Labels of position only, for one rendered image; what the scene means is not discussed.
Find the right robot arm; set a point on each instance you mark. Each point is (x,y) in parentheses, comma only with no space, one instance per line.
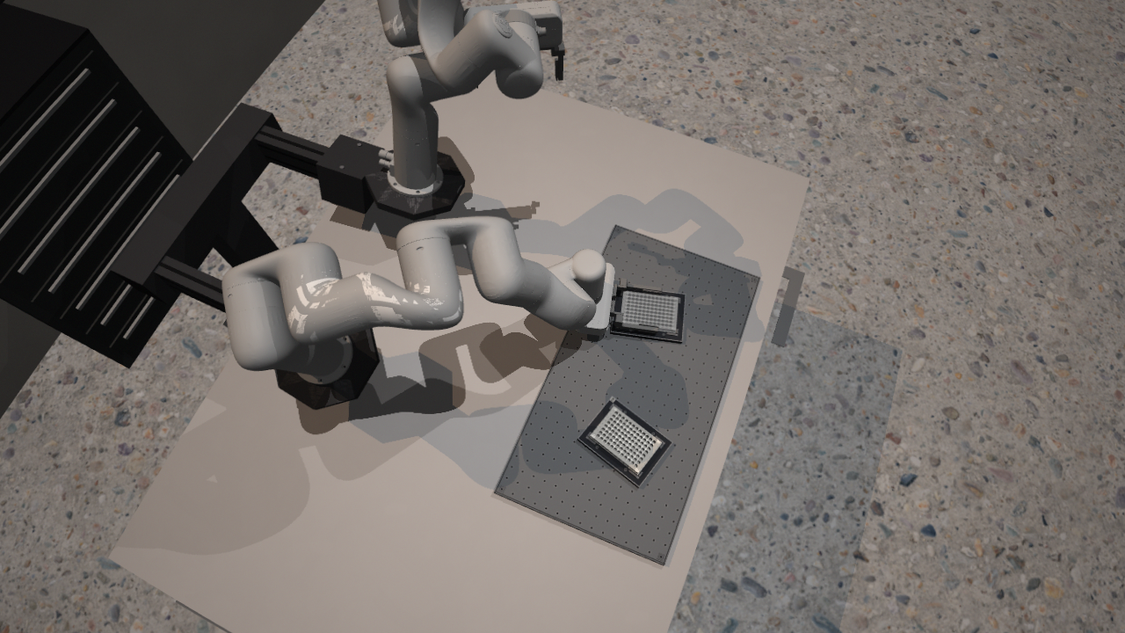
(305,332)

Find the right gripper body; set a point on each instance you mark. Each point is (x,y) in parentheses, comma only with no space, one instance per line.
(599,324)

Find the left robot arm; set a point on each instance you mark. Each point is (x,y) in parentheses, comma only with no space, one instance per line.
(487,42)

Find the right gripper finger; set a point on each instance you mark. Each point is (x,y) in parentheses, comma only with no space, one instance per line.
(645,289)
(641,327)

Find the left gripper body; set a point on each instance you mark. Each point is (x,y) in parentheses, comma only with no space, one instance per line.
(545,13)

